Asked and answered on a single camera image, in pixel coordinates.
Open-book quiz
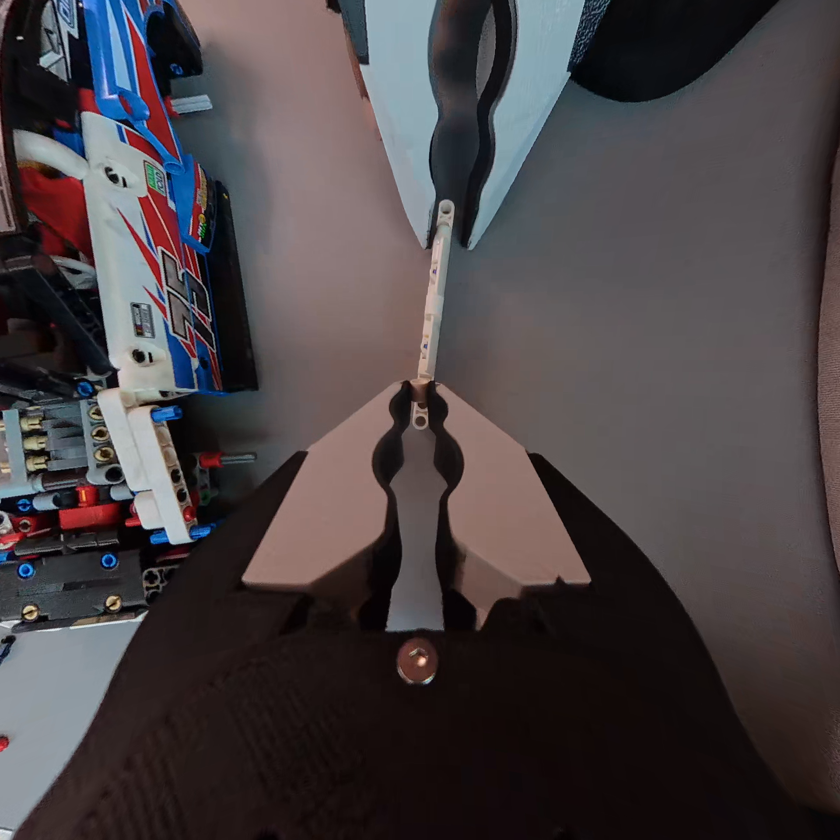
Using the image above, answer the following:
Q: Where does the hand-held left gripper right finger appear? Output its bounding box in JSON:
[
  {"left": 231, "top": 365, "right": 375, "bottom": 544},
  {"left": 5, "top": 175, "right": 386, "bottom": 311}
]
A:
[{"left": 428, "top": 384, "right": 592, "bottom": 588}]

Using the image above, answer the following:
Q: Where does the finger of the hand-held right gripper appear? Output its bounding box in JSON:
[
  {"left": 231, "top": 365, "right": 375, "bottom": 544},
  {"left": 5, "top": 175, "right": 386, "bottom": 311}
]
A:
[
  {"left": 462, "top": 0, "right": 585, "bottom": 251},
  {"left": 360, "top": 0, "right": 493, "bottom": 249}
]

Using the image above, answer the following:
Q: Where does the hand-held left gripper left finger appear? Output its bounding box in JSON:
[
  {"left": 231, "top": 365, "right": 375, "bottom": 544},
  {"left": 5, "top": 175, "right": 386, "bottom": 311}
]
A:
[{"left": 241, "top": 381, "right": 413, "bottom": 588}]

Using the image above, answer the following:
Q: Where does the white brick beam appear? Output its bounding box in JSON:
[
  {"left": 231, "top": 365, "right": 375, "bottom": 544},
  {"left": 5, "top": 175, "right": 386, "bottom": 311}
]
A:
[{"left": 412, "top": 200, "right": 455, "bottom": 431}]

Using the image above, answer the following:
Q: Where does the grey desk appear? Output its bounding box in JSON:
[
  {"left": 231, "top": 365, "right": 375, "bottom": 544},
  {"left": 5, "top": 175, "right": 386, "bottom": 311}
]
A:
[{"left": 0, "top": 0, "right": 840, "bottom": 834}]

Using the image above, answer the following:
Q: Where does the blue white brick race car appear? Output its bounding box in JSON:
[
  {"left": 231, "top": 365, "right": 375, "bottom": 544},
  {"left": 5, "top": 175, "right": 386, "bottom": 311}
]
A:
[{"left": 0, "top": 0, "right": 259, "bottom": 632}]

